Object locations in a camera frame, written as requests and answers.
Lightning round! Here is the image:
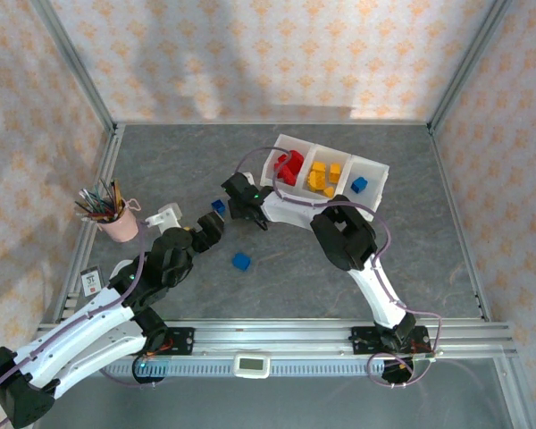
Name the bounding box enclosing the pink metal cup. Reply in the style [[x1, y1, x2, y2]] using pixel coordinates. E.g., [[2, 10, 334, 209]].
[[96, 198, 143, 244]]

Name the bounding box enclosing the white digital timer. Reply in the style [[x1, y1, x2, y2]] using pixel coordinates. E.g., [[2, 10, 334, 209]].
[[231, 353, 272, 380]]

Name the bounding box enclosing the white card with red mark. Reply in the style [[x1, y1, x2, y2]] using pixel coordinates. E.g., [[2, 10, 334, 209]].
[[80, 266, 104, 297]]

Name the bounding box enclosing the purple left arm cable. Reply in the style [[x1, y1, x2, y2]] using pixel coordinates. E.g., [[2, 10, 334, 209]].
[[0, 217, 151, 429]]

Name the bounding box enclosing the grey slotted cable duct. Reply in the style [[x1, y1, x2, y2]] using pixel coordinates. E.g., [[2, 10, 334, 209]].
[[98, 359, 415, 379]]

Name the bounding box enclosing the white three-compartment plastic container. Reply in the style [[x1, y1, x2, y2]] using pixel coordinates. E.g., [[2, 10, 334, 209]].
[[259, 132, 390, 221]]

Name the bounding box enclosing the aluminium frame post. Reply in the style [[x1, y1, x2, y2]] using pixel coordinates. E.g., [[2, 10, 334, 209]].
[[426, 0, 515, 135], [29, 0, 120, 135]]

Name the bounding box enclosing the bunch of coloured pencils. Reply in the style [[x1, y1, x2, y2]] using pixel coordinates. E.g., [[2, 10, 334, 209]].
[[73, 178, 126, 223]]

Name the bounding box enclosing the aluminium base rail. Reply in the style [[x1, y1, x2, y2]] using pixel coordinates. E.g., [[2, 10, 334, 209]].
[[29, 319, 517, 361]]

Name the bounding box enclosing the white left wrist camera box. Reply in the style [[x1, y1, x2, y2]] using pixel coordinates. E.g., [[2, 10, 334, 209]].
[[145, 203, 183, 233]]

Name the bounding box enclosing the aluminium floor rail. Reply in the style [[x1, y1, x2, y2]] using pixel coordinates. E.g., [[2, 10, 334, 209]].
[[427, 124, 492, 323], [48, 124, 126, 325], [113, 118, 432, 126]]

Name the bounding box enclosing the black round cable port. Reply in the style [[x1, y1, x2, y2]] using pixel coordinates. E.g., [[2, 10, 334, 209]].
[[381, 357, 415, 388], [131, 355, 169, 388]]

